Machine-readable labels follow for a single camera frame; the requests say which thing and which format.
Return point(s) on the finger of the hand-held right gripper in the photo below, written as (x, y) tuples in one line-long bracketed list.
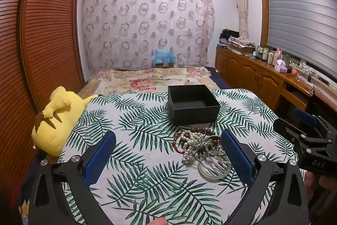
[(288, 128), (305, 117)]

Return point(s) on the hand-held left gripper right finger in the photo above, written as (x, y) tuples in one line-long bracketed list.
[(237, 157)]

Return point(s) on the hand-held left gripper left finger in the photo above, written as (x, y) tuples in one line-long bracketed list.
[(101, 154)]

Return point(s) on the silver hair comb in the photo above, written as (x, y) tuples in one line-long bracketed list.
[(202, 151)]

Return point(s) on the black square box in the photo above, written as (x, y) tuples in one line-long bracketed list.
[(193, 109)]

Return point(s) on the person's right hand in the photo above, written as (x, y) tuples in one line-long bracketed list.
[(314, 185)]

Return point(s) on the pale jade bangle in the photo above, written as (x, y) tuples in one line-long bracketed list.
[(210, 175)]

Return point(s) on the yellow plush toy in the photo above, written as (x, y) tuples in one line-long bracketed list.
[(60, 119)]

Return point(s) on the pink tissue box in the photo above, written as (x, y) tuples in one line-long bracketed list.
[(281, 66)]

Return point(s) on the long wooden cabinet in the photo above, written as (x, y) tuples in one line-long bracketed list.
[(252, 74)]

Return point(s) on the row of cosmetic bottles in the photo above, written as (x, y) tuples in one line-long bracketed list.
[(266, 54)]

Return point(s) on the dark blue bedsheet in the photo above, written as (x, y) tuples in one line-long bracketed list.
[(219, 80)]

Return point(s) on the floral bed blanket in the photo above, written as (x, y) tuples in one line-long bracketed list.
[(137, 81)]

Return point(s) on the stack of folded patterned cloths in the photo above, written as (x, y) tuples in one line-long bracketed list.
[(241, 44)]

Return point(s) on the grey window blind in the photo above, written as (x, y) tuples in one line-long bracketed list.
[(302, 16)]

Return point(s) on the pile of dark clothes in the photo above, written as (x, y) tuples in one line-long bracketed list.
[(226, 35)]

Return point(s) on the blue plastic bag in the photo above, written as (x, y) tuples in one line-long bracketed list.
[(163, 56)]

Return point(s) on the cream window curtain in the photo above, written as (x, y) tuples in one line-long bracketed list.
[(242, 3)]

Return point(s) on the circle pattern curtain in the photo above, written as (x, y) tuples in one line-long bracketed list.
[(147, 27)]

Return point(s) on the wooden slatted wardrobe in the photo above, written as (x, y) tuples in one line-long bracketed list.
[(44, 30)]

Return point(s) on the wooden window frame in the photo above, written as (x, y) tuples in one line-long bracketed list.
[(263, 3)]

